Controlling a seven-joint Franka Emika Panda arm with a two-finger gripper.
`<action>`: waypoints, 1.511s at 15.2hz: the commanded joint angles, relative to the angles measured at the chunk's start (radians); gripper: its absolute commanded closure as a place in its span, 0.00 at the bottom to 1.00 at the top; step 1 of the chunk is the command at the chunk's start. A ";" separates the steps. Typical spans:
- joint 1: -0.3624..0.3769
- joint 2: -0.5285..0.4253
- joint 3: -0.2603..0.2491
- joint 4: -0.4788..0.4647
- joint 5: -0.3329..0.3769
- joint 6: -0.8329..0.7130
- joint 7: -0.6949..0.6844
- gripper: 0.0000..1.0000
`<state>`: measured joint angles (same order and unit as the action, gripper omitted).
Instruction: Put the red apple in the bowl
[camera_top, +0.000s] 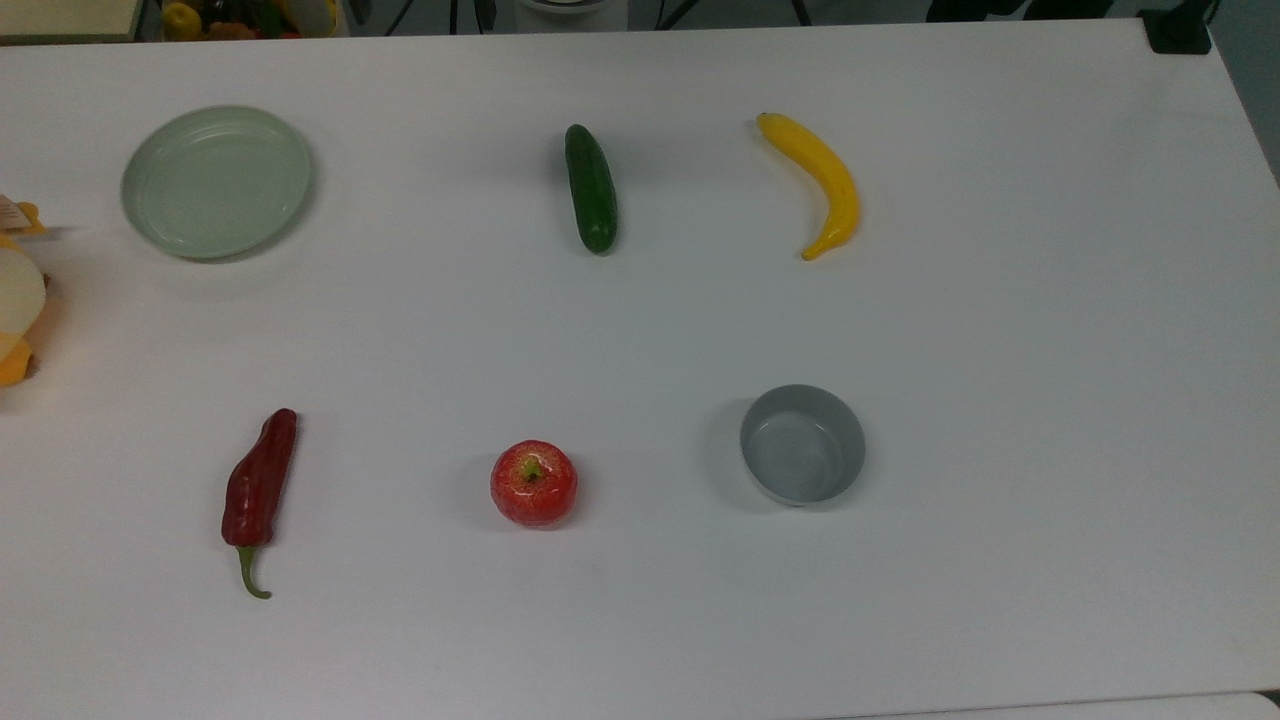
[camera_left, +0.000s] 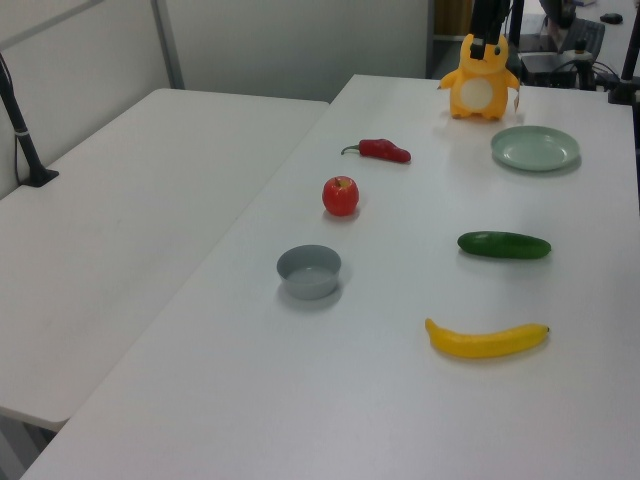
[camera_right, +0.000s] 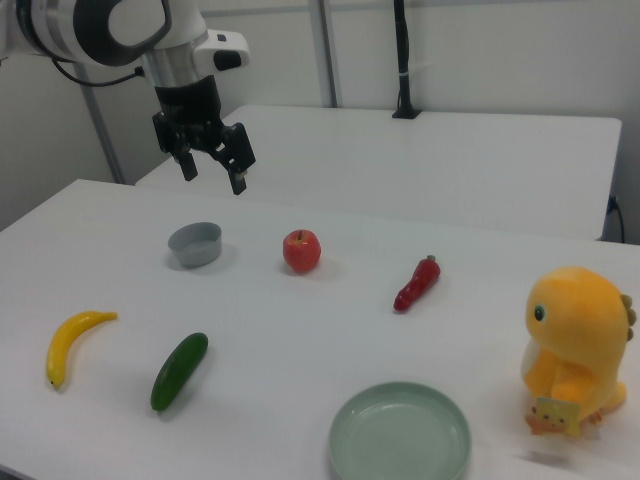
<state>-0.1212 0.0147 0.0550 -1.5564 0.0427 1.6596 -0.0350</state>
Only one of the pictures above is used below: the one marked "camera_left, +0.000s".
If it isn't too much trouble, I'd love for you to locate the red chili pepper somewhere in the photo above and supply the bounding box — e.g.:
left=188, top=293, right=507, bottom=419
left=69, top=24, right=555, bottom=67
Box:
left=341, top=138, right=413, bottom=164

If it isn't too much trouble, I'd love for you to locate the grey partition post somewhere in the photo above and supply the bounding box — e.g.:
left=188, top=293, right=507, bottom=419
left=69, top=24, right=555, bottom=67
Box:
left=149, top=0, right=187, bottom=91

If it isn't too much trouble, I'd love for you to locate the thin black stand pole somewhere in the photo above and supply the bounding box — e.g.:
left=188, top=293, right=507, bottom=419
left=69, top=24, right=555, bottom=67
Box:
left=509, top=0, right=525, bottom=49

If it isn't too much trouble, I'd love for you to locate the red apple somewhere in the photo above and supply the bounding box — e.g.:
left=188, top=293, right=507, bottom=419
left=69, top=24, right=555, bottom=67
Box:
left=322, top=174, right=361, bottom=218

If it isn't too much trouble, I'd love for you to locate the green cucumber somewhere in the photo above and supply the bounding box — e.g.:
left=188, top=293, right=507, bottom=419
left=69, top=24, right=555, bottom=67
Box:
left=457, top=230, right=552, bottom=261

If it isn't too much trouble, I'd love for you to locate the yellow banana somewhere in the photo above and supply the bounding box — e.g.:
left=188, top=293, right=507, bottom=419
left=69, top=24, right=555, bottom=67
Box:
left=424, top=318, right=552, bottom=360

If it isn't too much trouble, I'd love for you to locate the black equipment box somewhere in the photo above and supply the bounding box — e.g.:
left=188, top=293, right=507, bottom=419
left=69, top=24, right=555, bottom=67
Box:
left=519, top=52, right=581, bottom=87

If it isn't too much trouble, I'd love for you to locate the white side table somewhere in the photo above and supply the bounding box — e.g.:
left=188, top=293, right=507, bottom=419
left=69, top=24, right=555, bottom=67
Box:
left=0, top=88, right=331, bottom=432

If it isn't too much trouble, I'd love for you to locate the orange plush dinosaur toy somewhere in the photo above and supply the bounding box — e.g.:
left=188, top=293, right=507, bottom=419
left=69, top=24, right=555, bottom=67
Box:
left=438, top=32, right=521, bottom=121

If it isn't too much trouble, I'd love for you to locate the yellow cabinet panel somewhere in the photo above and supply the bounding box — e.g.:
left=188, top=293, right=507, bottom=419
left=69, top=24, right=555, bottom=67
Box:
left=432, top=0, right=475, bottom=37

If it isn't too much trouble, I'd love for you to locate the pale green plate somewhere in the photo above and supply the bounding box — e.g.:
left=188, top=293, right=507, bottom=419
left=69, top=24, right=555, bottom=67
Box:
left=490, top=125, right=582, bottom=173

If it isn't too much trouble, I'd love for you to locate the black tripod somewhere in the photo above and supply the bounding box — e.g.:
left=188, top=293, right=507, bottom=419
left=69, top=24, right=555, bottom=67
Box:
left=607, top=29, right=640, bottom=105

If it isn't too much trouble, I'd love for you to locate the grey bowl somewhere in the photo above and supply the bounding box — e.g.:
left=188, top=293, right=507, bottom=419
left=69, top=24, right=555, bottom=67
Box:
left=276, top=244, right=343, bottom=301

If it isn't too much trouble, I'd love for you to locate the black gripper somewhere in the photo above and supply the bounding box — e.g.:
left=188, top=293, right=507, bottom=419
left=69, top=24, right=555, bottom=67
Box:
left=468, top=0, right=513, bottom=61

